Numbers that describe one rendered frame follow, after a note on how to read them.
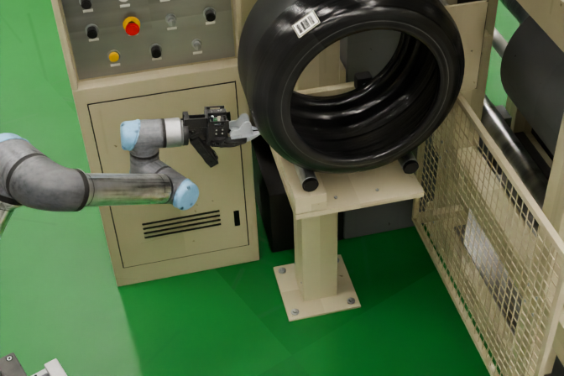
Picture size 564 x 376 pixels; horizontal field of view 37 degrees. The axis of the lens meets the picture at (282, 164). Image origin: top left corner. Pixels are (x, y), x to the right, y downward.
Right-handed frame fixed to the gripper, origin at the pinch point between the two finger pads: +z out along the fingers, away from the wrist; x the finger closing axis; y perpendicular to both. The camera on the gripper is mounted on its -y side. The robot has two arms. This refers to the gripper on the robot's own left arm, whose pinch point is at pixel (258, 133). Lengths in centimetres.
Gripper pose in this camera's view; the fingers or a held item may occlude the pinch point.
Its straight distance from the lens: 224.6
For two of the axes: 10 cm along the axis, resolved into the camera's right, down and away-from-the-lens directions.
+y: 0.9, -7.8, -6.2
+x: -2.2, -6.2, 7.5
